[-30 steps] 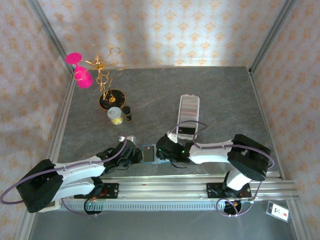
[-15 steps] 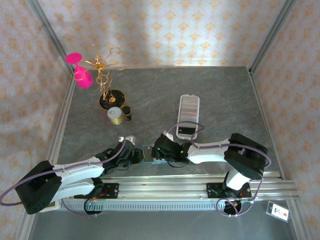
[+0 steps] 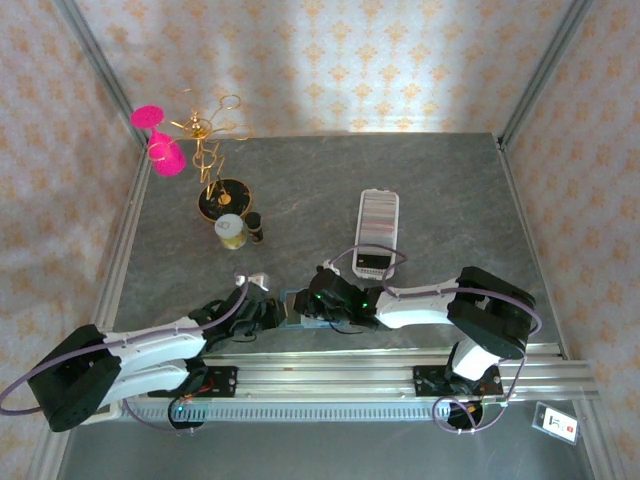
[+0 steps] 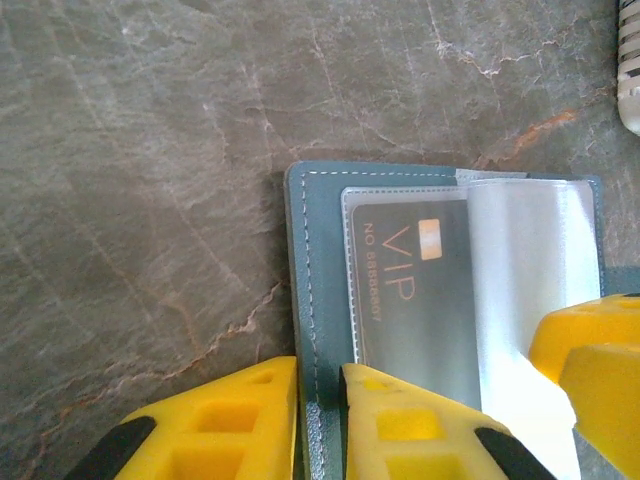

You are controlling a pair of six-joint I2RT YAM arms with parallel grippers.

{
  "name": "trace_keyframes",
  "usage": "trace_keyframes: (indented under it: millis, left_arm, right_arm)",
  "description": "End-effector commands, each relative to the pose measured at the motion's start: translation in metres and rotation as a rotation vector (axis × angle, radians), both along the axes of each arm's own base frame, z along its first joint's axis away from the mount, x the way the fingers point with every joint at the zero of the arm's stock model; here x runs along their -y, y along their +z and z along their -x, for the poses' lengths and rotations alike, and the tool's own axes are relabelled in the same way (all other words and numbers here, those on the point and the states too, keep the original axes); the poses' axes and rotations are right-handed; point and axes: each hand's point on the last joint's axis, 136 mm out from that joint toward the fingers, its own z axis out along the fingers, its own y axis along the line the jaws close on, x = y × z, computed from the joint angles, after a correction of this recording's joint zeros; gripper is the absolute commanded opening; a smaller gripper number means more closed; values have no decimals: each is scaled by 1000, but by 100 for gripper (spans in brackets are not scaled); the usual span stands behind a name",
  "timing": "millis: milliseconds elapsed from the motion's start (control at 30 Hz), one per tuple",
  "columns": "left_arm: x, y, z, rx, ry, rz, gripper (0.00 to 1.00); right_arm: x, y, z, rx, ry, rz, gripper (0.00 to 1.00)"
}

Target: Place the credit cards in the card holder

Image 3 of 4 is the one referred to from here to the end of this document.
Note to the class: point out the stack of plastic cards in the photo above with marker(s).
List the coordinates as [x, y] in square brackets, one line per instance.
[378, 217]

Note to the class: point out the small dark bottle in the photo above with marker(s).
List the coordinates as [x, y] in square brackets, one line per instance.
[255, 227]

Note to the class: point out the pink wine glass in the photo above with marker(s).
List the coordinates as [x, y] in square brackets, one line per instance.
[167, 157]

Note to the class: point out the white tag with red mark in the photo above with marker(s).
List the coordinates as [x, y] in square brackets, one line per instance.
[555, 422]

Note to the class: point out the aluminium table side rail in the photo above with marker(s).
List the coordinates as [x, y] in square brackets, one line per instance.
[122, 235]
[532, 240]

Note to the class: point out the aluminium frame post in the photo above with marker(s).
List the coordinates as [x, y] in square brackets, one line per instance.
[100, 70]
[545, 70]
[600, 440]
[52, 457]

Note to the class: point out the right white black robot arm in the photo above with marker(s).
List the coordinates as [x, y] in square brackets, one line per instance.
[420, 305]

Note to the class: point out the yellow can with white lid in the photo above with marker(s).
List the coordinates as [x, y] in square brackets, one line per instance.
[230, 230]

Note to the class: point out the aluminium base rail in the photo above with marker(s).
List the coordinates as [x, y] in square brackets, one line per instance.
[325, 375]

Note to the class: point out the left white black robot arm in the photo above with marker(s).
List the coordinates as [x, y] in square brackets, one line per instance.
[150, 340]

